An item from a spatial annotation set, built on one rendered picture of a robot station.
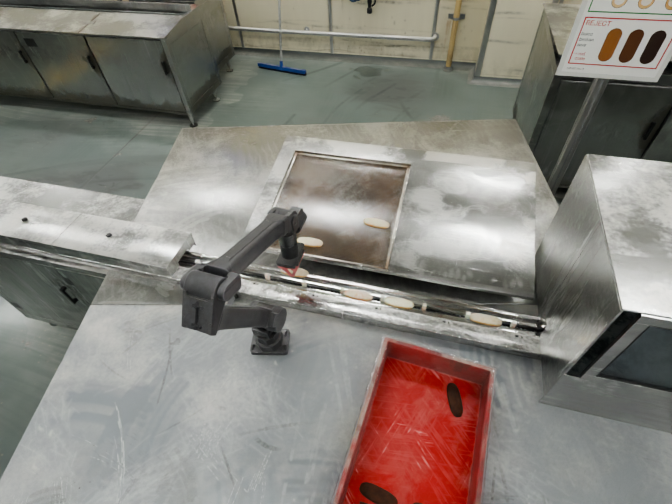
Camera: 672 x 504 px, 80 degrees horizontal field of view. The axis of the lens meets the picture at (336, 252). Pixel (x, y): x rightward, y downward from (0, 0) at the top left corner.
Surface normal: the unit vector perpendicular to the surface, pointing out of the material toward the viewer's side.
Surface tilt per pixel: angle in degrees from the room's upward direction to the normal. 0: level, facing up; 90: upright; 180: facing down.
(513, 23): 90
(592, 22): 90
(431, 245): 10
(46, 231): 0
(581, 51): 90
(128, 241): 0
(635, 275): 0
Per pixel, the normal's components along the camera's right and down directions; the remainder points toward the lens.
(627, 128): -0.26, 0.73
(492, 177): -0.09, -0.51
